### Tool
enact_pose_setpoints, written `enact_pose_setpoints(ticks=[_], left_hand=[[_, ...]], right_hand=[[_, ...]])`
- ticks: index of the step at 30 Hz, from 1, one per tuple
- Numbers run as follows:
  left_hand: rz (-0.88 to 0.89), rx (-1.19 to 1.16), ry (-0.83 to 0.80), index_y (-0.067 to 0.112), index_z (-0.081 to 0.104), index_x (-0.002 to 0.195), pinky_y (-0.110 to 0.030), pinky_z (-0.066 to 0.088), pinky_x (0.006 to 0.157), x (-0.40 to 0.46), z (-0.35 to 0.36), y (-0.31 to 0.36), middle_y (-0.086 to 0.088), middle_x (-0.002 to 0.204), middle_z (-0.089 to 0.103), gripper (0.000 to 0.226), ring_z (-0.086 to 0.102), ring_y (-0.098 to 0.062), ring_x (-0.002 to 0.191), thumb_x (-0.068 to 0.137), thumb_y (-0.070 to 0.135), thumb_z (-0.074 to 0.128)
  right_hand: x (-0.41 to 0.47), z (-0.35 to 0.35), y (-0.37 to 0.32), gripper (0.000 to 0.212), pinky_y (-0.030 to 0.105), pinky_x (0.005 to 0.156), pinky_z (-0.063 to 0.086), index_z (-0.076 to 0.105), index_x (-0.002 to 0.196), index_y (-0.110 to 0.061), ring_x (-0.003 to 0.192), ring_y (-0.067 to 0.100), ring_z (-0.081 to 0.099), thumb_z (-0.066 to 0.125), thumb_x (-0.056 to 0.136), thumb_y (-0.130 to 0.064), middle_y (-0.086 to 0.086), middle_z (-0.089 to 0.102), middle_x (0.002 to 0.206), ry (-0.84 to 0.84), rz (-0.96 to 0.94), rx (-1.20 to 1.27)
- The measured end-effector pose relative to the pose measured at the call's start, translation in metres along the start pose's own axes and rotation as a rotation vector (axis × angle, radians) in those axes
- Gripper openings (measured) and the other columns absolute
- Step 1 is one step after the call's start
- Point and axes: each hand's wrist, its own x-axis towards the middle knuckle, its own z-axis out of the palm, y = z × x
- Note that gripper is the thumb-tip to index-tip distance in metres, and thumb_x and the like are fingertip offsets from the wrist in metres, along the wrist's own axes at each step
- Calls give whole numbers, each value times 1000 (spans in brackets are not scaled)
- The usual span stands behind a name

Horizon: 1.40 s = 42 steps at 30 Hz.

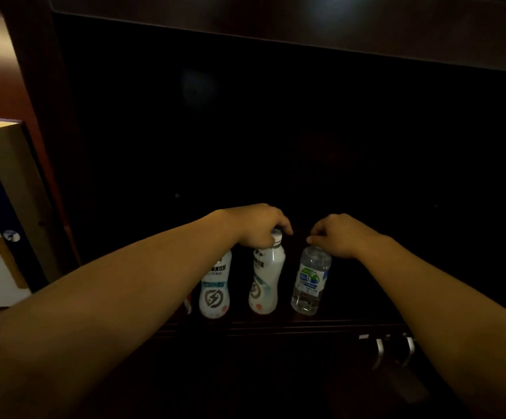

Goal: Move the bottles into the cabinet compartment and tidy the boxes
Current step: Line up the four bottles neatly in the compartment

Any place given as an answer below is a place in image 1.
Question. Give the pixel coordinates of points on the person's left forearm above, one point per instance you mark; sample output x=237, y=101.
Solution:
x=104, y=318

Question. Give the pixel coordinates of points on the person's right forearm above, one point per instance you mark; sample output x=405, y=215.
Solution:
x=449, y=318

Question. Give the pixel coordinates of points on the person's right hand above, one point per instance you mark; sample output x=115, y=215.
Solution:
x=344, y=235

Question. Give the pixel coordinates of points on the dark wooden cabinet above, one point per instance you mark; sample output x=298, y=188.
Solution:
x=279, y=148

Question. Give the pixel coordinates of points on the clear water bottle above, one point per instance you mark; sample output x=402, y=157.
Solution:
x=310, y=279

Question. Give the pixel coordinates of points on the person's left hand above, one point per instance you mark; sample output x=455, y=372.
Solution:
x=248, y=224

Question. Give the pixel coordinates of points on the white drink bottle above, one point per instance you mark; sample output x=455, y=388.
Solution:
x=266, y=274
x=215, y=287

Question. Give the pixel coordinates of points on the person's right fingers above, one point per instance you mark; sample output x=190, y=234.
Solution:
x=318, y=236

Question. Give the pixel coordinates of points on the white and blue cardboard box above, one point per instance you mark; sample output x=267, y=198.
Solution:
x=4, y=213

